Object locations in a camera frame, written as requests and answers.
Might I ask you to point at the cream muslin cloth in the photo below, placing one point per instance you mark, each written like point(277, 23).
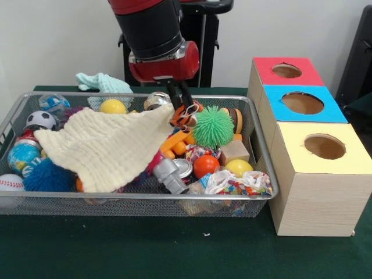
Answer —
point(110, 145)

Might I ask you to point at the orange ball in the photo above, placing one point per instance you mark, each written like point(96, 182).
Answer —
point(205, 166)

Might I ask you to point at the silver plastic toy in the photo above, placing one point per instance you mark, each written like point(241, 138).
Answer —
point(170, 175)

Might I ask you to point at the small white baseball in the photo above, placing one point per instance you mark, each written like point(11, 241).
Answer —
point(11, 183)

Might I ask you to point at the smooth yellow ball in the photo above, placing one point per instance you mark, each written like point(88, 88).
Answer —
point(238, 168)

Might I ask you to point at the mint green muslin cloth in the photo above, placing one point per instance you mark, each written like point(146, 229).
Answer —
point(107, 82)

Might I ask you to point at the large green spiky ball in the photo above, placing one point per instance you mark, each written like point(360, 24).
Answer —
point(213, 126)

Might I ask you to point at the black chair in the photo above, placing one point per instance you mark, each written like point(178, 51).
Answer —
point(359, 58)

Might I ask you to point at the blue spiky ball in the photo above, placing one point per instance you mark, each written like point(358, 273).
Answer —
point(46, 175)

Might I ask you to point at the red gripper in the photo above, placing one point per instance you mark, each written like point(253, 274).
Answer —
point(174, 69)

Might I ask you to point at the small soccer ball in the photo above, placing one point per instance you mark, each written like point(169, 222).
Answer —
point(40, 119)

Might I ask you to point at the dark green table cloth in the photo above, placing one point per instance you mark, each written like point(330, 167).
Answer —
point(174, 247)

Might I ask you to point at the globe print ball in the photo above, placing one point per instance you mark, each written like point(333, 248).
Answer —
point(21, 158)

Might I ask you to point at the orange striped tiger plush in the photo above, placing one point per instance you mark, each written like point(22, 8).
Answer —
point(184, 114)

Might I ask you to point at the wooden box with three holes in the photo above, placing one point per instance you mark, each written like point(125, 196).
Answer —
point(319, 200)

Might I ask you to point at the silver mesh bin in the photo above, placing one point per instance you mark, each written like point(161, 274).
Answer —
point(174, 205)

